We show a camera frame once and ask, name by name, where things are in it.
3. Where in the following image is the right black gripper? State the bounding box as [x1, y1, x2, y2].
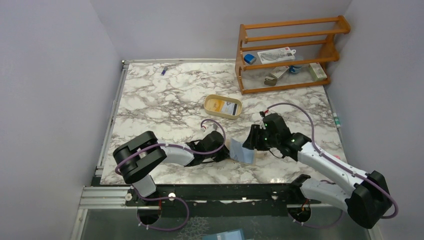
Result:
[242, 124, 280, 152]

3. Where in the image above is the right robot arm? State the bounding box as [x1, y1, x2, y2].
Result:
[242, 113, 393, 229]

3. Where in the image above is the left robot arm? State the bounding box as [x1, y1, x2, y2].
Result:
[112, 130, 230, 206]

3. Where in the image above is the yellow white card in tray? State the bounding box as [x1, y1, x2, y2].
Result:
[208, 99, 239, 116]

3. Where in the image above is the tan oval tray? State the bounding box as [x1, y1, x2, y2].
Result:
[203, 94, 243, 120]

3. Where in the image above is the blue white cup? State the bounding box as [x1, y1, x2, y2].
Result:
[289, 65, 303, 74]

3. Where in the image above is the blue small box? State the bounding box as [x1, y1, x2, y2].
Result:
[243, 54, 257, 65]

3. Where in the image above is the white packaged item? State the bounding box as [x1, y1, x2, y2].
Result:
[257, 47, 297, 64]

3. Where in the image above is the blue object at bottom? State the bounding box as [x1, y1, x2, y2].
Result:
[202, 229, 245, 240]

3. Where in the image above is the green white box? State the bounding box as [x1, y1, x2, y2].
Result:
[308, 62, 328, 82]

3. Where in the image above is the orange wooden rack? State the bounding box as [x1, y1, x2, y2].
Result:
[235, 15, 351, 95]

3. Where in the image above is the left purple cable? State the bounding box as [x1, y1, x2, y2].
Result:
[114, 118, 227, 232]

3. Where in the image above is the purple cable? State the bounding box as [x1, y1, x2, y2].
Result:
[261, 102, 399, 230]
[114, 118, 227, 232]

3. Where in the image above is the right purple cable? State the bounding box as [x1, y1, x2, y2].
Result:
[261, 102, 399, 230]

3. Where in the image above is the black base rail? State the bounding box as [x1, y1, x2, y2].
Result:
[125, 183, 317, 218]

